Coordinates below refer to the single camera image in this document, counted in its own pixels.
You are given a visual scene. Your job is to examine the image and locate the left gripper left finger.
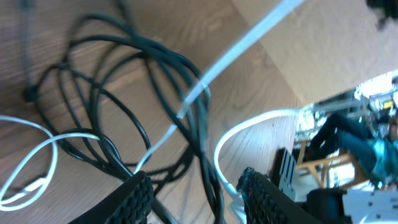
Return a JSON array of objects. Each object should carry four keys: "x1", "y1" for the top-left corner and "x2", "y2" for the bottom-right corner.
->
[{"x1": 70, "y1": 171, "x2": 154, "y2": 224}]

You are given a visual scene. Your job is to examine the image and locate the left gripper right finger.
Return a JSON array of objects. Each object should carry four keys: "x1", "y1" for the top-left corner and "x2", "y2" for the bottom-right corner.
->
[{"x1": 236, "y1": 167, "x2": 320, "y2": 224}]

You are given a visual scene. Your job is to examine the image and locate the black USB cable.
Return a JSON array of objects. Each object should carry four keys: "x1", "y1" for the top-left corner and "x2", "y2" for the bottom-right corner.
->
[{"x1": 18, "y1": 0, "x2": 226, "y2": 224}]

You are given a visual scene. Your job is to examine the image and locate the white USB cable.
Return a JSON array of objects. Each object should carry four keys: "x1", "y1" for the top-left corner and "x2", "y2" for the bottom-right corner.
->
[{"x1": 0, "y1": 0, "x2": 308, "y2": 224}]

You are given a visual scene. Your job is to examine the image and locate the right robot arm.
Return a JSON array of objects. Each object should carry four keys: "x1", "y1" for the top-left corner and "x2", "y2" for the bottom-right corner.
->
[{"x1": 306, "y1": 188, "x2": 397, "y2": 224}]

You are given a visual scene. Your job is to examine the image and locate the wooden chair in background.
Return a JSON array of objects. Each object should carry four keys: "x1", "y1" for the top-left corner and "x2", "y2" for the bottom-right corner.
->
[{"x1": 294, "y1": 140, "x2": 369, "y2": 189}]

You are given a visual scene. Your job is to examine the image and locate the seated person in background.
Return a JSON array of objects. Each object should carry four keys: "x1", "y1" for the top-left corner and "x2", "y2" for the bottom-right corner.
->
[{"x1": 304, "y1": 113, "x2": 397, "y2": 184}]

